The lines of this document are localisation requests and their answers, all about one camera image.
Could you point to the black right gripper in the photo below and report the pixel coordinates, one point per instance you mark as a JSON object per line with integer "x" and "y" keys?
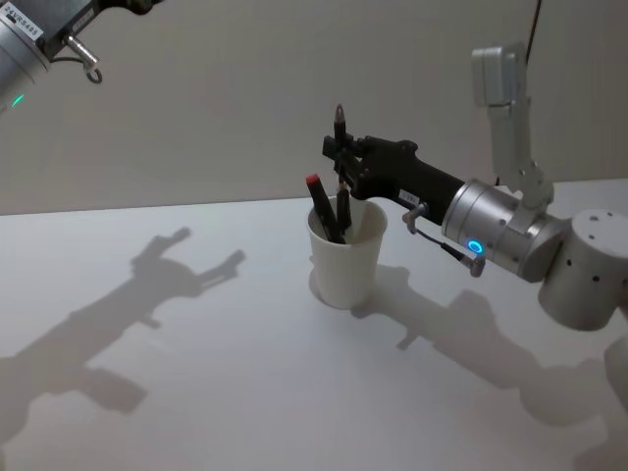
{"x": 412, "y": 172}

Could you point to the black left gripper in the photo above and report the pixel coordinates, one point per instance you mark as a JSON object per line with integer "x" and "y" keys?
{"x": 64, "y": 19}

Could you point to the black pen with dark cap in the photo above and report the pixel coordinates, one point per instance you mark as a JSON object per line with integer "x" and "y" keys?
{"x": 338, "y": 120}

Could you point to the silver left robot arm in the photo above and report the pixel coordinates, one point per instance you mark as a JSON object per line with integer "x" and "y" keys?
{"x": 15, "y": 68}

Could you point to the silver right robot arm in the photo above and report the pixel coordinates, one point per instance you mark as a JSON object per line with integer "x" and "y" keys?
{"x": 495, "y": 221}

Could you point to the black pen with pointed tip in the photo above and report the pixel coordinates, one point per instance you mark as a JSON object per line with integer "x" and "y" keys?
{"x": 344, "y": 206}

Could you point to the black pen with red cap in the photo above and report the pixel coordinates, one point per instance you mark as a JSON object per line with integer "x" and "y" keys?
{"x": 321, "y": 202}

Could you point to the white paper cup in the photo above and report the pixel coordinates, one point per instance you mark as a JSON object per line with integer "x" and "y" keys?
{"x": 343, "y": 275}

